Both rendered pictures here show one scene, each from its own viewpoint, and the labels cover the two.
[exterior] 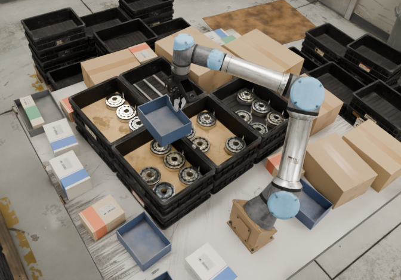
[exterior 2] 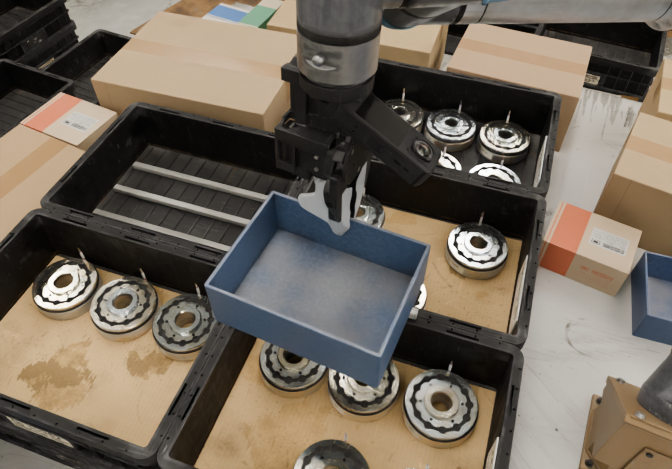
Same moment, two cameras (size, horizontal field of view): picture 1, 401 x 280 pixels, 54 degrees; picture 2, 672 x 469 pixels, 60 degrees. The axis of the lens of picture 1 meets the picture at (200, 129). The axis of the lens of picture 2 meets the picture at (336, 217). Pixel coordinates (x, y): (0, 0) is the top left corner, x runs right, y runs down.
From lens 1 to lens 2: 110 cm
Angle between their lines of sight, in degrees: 17
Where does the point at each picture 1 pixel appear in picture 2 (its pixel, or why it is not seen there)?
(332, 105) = (579, 61)
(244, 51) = not seen: hidden behind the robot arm
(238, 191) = (535, 361)
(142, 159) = (263, 429)
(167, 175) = (373, 441)
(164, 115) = (297, 265)
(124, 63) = (33, 166)
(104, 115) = (56, 347)
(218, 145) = (431, 269)
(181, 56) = not seen: outside the picture
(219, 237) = not seen: outside the picture
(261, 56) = not seen: hidden behind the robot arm
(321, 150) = (657, 164)
